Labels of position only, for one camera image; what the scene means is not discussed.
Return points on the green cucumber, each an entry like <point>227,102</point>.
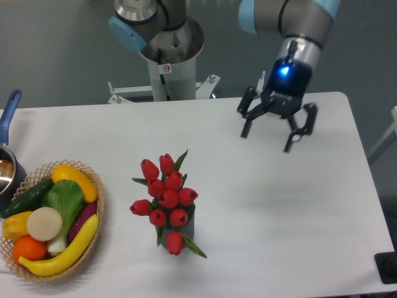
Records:
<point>28,200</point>

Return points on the purple sweet potato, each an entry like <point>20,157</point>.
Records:
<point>86,212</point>

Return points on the woven wicker basket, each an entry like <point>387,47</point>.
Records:
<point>35,177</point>

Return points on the yellow banana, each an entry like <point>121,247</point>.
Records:
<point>69,256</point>

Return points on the yellow bell pepper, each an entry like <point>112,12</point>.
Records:
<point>15,226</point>

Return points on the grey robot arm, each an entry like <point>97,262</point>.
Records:
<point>304,26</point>

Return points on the green leafy vegetable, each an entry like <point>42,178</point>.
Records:
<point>66,197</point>

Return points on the dark grey ribbed vase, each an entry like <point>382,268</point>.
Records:
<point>181,219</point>

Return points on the white metal base frame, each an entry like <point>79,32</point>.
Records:
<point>203,90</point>

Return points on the red tulip bouquet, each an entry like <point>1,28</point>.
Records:
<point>166,187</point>

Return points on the beige round disc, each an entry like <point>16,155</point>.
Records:
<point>44,224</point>

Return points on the orange fruit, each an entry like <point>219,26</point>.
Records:
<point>29,248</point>

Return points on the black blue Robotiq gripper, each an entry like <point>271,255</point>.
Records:
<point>282,96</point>

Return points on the black device at edge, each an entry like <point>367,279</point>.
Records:
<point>386,265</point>

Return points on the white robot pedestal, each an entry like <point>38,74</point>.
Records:
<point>171,59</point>

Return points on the white frame at right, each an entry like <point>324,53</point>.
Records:
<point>384,142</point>

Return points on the blue handled saucepan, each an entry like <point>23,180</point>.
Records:
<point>12,172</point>

